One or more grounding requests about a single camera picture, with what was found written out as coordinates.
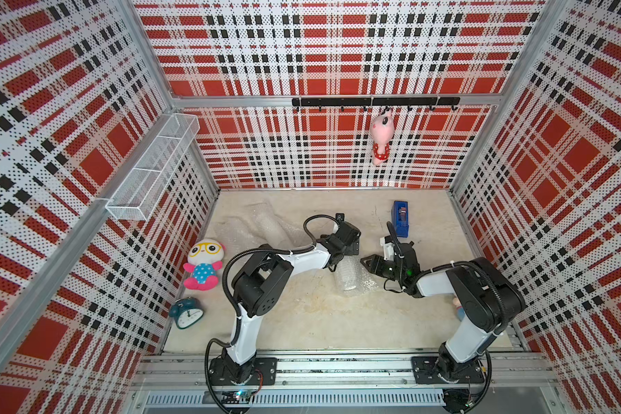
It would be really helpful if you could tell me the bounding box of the metal base rail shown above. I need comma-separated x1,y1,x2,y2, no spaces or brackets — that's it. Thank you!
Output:
125,349,569,413

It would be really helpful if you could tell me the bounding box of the black hook rail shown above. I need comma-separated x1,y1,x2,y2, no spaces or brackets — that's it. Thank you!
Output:
292,97,461,109

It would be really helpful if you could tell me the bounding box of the blue box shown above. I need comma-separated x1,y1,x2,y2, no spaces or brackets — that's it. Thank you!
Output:
392,200,410,238

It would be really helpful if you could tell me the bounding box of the owl plush toy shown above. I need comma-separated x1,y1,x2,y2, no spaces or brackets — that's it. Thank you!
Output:
183,238,225,292

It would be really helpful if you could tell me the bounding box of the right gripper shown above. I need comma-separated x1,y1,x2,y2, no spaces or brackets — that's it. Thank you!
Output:
361,254,405,282

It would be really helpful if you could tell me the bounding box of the clear wall shelf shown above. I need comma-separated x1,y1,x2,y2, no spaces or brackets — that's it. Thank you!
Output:
106,113,199,221

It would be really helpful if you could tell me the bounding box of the teal alarm clock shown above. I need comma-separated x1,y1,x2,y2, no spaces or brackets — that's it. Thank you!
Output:
170,297,205,329

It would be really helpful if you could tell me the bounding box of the doll head plush toy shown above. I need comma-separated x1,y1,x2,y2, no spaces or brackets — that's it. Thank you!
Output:
452,297,466,321

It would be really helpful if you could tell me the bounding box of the pink hanging plush toy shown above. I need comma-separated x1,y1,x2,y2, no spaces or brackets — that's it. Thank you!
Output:
369,110,395,166

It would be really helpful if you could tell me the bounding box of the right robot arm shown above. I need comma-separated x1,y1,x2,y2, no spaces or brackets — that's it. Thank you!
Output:
361,223,526,372

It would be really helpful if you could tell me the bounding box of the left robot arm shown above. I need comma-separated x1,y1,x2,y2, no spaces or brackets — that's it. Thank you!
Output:
222,213,362,367

